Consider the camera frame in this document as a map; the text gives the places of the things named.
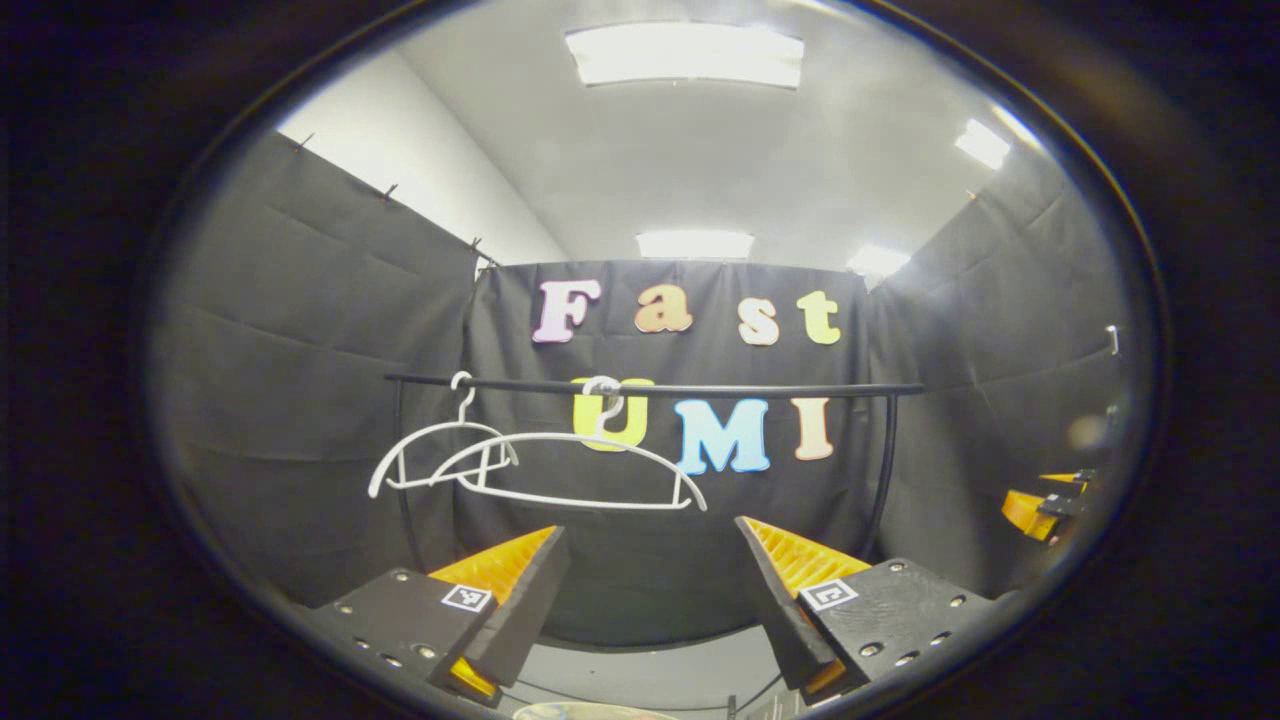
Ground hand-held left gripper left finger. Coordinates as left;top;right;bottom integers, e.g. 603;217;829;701
300;525;571;711

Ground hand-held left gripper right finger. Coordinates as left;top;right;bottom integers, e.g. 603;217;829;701
735;515;999;706

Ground beige laundry hamper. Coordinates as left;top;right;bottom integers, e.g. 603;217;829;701
513;702;681;720

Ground white plastic clothes hanger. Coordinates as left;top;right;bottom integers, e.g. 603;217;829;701
368;371;519;499
430;375;709;513

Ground black metal clothes rack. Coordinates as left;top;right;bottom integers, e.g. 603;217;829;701
385;372;926;716

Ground black backdrop cloth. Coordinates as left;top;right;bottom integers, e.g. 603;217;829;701
150;130;1126;651

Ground large ceiling light panel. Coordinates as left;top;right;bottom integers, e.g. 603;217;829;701
565;22;806;91

